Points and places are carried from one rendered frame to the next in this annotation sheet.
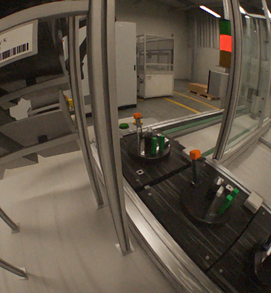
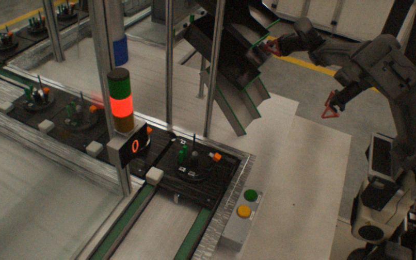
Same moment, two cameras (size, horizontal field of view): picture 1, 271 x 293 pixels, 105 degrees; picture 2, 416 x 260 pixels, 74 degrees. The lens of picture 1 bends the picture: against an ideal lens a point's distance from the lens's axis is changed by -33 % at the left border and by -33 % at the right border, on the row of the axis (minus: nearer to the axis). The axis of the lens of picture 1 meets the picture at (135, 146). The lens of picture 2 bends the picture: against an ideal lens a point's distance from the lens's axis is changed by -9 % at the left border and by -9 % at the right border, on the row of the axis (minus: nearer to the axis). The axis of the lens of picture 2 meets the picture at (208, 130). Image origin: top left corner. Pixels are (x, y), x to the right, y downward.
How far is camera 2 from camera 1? 1.18 m
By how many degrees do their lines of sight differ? 96
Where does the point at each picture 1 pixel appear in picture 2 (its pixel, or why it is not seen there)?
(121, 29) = not seen: outside the picture
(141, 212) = (167, 128)
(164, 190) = (161, 140)
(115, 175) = (168, 83)
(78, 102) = (210, 85)
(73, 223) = not seen: hidden behind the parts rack
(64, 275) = (184, 110)
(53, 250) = (200, 114)
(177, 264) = (138, 115)
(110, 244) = not seen: hidden behind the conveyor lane
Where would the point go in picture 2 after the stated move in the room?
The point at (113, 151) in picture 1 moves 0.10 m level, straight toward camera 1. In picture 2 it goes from (167, 76) to (150, 65)
